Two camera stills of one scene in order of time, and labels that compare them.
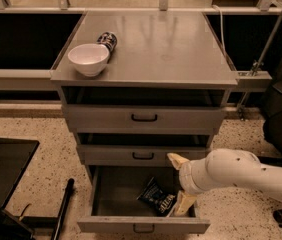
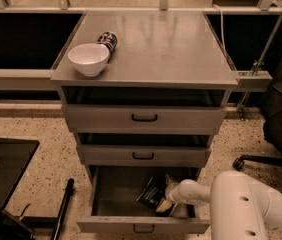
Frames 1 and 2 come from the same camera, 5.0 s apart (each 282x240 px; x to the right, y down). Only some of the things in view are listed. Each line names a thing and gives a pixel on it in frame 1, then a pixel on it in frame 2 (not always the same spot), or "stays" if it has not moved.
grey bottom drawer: [115, 208] stays
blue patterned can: [109, 39] stays
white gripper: [186, 178] → [175, 194]
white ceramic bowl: [89, 58] stays
